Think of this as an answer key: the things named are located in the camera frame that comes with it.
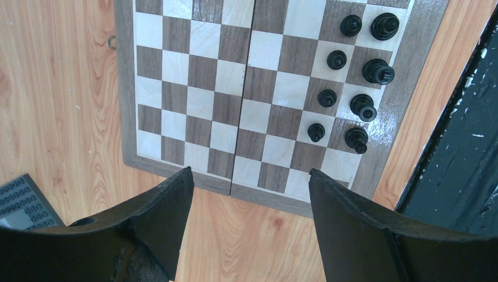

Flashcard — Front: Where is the dark grey lego plate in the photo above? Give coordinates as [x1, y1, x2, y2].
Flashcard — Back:
[1, 174, 64, 230]

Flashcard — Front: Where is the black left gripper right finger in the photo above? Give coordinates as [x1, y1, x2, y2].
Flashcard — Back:
[309, 169, 497, 281]

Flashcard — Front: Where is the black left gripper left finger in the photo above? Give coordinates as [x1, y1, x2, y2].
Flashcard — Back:
[70, 166, 196, 282]

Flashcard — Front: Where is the black chess piece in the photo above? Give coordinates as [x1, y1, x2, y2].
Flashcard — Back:
[362, 59, 395, 85]
[349, 94, 377, 123]
[345, 127, 368, 154]
[371, 13, 400, 41]
[307, 123, 325, 143]

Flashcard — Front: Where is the black pawn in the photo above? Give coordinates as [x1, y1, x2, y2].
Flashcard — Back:
[340, 15, 362, 37]
[327, 50, 347, 71]
[318, 89, 337, 108]

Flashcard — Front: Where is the wooden chess board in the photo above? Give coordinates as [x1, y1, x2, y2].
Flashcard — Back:
[114, 1, 448, 217]

